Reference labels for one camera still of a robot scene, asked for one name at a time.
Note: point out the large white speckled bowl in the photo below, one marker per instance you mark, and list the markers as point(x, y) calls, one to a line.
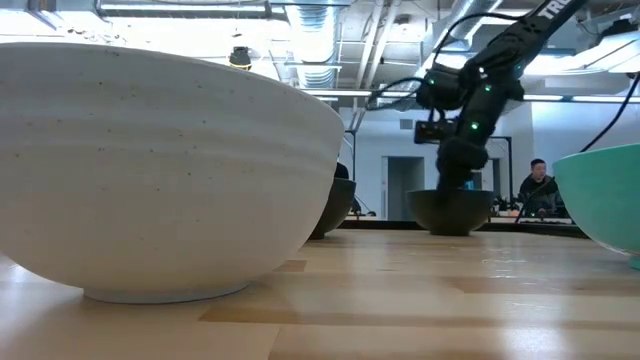
point(150, 175)

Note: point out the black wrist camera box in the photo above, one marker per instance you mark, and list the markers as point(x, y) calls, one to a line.
point(432, 131)

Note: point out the mint green bowl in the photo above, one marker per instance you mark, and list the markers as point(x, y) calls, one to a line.
point(600, 200)

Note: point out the person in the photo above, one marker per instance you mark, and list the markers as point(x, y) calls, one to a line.
point(539, 192)

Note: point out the black ceiling device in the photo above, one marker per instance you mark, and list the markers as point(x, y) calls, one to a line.
point(240, 57)

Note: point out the grey door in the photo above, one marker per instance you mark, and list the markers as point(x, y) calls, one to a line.
point(404, 187)

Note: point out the silver ceiling air duct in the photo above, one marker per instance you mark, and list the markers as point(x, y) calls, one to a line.
point(315, 35)

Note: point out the dark grey bowl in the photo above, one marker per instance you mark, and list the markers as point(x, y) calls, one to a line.
point(339, 205)
point(450, 215)

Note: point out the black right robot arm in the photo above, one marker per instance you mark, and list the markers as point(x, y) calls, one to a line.
point(505, 50)

